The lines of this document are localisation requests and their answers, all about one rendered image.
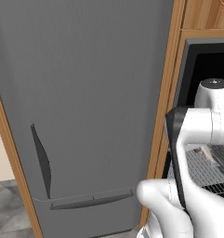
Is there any black built-in oven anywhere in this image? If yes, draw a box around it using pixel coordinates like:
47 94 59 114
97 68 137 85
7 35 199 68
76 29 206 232
162 37 224 203

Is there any grey fridge door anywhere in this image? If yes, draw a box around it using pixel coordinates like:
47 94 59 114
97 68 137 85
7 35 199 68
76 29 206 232
0 0 175 203

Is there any metal oven rack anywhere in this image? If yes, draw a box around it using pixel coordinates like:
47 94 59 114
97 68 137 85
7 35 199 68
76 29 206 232
166 144 224 195

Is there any wooden fridge side panel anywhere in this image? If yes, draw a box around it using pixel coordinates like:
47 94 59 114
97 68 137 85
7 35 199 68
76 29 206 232
0 73 45 238

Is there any wooden oven cabinet frame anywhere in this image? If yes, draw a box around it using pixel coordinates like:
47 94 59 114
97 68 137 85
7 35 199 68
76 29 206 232
138 0 224 229

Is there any grey fridge drawer front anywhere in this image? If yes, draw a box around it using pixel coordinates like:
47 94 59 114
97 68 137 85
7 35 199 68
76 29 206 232
32 185 146 238

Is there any wooden cupboard door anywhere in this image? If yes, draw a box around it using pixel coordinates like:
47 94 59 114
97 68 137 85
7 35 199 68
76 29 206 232
181 0 224 31

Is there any dark fridge drawer handle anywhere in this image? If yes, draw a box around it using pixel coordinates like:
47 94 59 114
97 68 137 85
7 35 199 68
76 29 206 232
49 190 135 211

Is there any pale fish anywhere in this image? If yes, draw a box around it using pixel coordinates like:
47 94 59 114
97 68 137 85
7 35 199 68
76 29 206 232
192 146 221 165

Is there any dark curved fridge door handle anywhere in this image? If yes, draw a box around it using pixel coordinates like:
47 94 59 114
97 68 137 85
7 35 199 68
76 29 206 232
30 123 52 200

